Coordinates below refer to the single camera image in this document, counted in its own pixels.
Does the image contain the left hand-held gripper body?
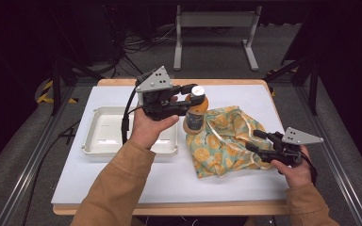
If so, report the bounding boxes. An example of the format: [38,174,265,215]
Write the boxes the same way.
[135,65,190,122]

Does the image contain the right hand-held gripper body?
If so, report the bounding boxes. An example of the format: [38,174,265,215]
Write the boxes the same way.
[263,126,325,168]

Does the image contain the orange bottle with white cap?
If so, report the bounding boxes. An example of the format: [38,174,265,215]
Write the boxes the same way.
[182,85,209,136]

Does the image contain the lemon print cloth bag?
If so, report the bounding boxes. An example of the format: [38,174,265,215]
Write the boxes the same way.
[185,105,276,179]

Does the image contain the white plastic tray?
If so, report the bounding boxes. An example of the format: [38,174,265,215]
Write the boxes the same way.
[82,105,179,158]

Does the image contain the person's right hand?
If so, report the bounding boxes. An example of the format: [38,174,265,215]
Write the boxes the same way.
[270,146,314,189]

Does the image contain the person's left hand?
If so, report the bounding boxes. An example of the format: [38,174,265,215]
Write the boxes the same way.
[129,95,181,151]

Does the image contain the black tripod stand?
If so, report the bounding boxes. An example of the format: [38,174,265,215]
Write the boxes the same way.
[45,12,107,117]
[263,46,321,117]

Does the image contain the white metal stand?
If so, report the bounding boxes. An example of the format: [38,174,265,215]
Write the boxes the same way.
[173,4,263,72]

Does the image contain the yellow black striped tape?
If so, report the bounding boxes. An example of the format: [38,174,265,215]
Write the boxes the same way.
[36,80,78,105]

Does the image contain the right hand-held gripper cable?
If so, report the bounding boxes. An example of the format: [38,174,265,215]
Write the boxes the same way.
[300,151,319,186]

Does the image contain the hand-held gripper cable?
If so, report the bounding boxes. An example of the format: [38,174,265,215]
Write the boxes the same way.
[300,151,319,186]
[121,73,150,146]

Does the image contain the bundle of floor cables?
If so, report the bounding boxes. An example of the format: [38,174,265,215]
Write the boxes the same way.
[114,23,178,56]

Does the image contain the aluminium floor rail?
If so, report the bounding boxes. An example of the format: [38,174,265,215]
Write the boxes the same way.
[294,85,362,226]
[0,86,77,226]

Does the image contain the left hand-held gripper cable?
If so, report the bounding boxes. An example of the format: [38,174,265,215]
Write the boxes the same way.
[121,73,150,146]

